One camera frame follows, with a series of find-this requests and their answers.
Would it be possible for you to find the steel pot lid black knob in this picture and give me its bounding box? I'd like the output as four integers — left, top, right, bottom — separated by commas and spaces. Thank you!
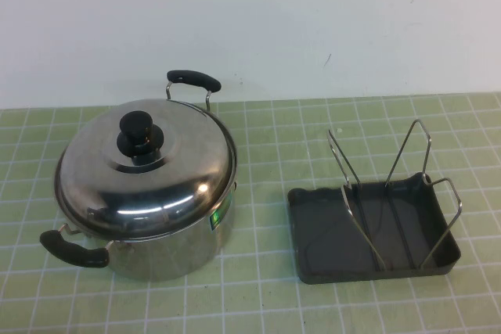
54, 98, 239, 239

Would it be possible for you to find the green tiled table mat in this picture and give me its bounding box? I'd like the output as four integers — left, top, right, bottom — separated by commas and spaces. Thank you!
0, 91, 501, 334

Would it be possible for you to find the dark grey drip tray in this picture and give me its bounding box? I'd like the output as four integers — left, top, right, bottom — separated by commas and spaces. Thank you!
287, 171, 461, 285

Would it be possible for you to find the steel wire lid rack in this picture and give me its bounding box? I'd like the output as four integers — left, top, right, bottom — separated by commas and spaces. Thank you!
326, 118, 463, 273

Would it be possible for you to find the stainless steel two-handled pot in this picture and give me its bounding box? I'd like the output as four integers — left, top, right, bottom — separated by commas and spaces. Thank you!
38, 69, 239, 283

